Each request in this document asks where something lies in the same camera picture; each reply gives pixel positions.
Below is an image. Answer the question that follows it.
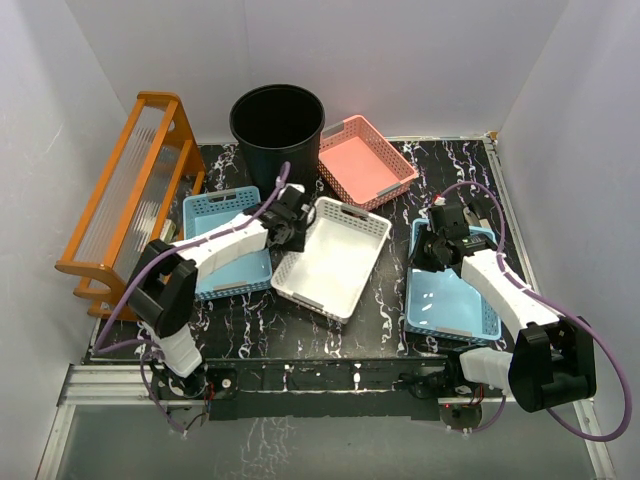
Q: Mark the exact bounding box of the large blue perforated basket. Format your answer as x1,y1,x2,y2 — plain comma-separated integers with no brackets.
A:
402,217,502,345

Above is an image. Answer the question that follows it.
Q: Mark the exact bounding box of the white perforated plastic basket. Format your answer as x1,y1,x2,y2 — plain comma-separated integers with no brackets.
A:
271,196,392,324

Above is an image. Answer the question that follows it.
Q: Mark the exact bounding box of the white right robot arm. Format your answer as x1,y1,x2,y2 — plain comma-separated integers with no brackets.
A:
410,204,597,413

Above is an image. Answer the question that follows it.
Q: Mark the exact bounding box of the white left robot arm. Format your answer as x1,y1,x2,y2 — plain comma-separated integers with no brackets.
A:
127,184,314,399

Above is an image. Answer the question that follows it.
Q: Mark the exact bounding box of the small blue perforated basket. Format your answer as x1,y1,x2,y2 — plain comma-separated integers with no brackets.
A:
179,186,272,301

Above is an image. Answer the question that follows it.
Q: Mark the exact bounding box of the pink perforated plastic basket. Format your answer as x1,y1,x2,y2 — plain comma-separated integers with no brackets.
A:
319,115,418,211

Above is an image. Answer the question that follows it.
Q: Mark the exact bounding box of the black plastic bucket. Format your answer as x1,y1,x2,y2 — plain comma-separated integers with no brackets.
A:
229,84,325,197

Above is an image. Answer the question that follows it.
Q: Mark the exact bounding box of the small metallic block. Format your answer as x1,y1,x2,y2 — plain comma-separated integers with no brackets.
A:
159,219,176,243

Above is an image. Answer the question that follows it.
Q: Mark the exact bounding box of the orange wooden rack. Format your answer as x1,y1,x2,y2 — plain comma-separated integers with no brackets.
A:
55,91,206,319

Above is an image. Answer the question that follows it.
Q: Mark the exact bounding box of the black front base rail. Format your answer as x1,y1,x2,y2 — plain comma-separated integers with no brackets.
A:
149,357,506,422

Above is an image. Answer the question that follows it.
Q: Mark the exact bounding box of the aluminium frame profile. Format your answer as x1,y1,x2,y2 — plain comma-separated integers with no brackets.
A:
37,363,156,480

